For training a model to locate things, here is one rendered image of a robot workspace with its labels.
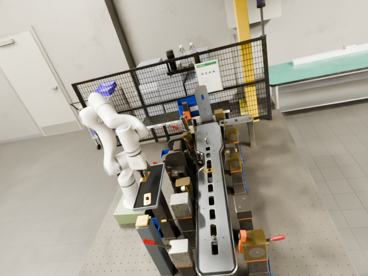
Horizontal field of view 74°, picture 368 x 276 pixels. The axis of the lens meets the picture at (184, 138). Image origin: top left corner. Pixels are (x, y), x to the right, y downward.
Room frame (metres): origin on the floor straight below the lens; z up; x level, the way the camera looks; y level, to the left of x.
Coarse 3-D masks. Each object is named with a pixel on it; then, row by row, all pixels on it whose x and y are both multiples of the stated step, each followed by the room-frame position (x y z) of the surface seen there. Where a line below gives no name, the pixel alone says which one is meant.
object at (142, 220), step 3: (138, 216) 0.93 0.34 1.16; (141, 216) 0.92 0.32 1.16; (144, 216) 0.91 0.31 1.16; (147, 216) 0.91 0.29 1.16; (138, 219) 0.91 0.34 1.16; (141, 219) 0.90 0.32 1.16; (144, 219) 0.90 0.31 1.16; (147, 219) 0.89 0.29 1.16; (138, 222) 0.89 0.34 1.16; (141, 222) 0.88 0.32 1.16; (144, 222) 0.88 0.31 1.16; (147, 222) 0.88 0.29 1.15; (135, 225) 0.87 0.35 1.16; (138, 225) 0.87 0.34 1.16; (141, 225) 0.87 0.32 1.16; (144, 225) 0.86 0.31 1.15
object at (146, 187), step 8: (152, 168) 1.30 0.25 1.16; (160, 168) 1.28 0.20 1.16; (152, 176) 1.22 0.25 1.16; (160, 176) 1.19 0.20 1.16; (144, 184) 1.17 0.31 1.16; (152, 184) 1.15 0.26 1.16; (144, 192) 1.10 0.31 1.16; (152, 192) 1.07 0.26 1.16; (136, 200) 1.05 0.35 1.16; (152, 200) 1.01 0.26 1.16
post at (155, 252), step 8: (152, 224) 0.90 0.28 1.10; (144, 232) 0.86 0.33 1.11; (152, 232) 0.87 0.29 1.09; (152, 240) 0.86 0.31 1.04; (160, 240) 0.91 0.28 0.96; (152, 248) 0.86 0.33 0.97; (160, 248) 0.87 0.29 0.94; (152, 256) 0.87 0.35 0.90; (160, 256) 0.86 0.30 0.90; (168, 256) 0.91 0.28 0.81; (160, 264) 0.86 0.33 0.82; (168, 264) 0.87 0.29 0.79; (160, 272) 0.87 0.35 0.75; (168, 272) 0.86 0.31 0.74
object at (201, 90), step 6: (198, 90) 2.03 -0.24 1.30; (204, 90) 2.02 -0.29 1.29; (198, 96) 2.03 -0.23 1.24; (204, 96) 2.02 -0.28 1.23; (198, 102) 2.04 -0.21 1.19; (204, 102) 2.03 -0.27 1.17; (198, 108) 2.04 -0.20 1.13; (204, 108) 2.03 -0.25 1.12; (210, 108) 2.02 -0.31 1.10; (204, 114) 2.03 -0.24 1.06; (210, 114) 2.02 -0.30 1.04
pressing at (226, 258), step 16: (208, 128) 1.87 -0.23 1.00; (208, 144) 1.63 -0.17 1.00; (224, 176) 1.22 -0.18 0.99; (208, 192) 1.11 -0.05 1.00; (224, 192) 1.08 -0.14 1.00; (208, 208) 0.99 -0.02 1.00; (224, 208) 0.96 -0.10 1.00; (208, 224) 0.89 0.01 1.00; (224, 224) 0.86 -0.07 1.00; (208, 240) 0.79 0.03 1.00; (224, 240) 0.77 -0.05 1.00; (208, 256) 0.71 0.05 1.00; (224, 256) 0.69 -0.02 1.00; (208, 272) 0.64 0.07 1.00; (224, 272) 0.62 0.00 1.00
